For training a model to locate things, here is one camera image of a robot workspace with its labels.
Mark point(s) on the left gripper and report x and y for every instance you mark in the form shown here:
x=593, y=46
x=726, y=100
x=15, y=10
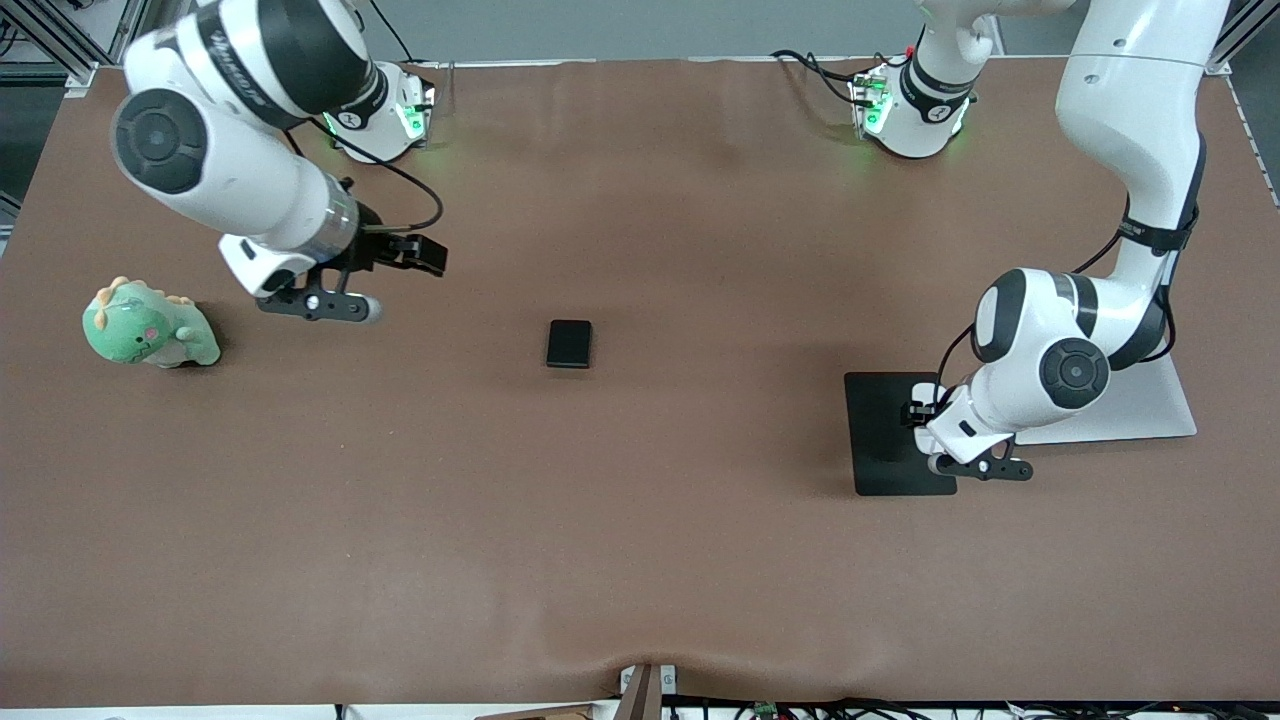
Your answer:
x=917, y=412

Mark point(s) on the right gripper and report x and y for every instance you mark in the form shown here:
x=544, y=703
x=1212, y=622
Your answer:
x=377, y=250

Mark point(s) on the black phone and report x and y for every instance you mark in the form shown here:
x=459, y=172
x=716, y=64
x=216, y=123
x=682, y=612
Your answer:
x=569, y=344

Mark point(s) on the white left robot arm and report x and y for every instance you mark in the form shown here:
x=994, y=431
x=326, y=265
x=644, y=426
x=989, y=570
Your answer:
x=1130, y=110

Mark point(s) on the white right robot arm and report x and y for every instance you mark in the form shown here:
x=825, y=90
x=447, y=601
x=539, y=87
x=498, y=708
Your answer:
x=240, y=120

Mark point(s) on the black mouse pad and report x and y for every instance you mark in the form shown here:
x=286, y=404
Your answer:
x=880, y=440

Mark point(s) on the silver laptop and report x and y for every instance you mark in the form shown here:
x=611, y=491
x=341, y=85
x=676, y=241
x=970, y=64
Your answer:
x=1160, y=410

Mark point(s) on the green dinosaur plush toy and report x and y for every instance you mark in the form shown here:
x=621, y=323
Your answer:
x=140, y=330

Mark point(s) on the brown table cover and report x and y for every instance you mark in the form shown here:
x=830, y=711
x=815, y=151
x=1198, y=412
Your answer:
x=640, y=520

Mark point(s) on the small green circuit board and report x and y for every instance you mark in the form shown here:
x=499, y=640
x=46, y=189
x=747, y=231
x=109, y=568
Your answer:
x=767, y=711

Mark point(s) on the aluminium frame post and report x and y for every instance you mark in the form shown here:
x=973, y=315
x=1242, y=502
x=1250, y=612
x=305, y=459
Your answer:
x=1245, y=30
x=78, y=78

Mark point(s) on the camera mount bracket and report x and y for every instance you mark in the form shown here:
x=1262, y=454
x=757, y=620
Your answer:
x=640, y=695

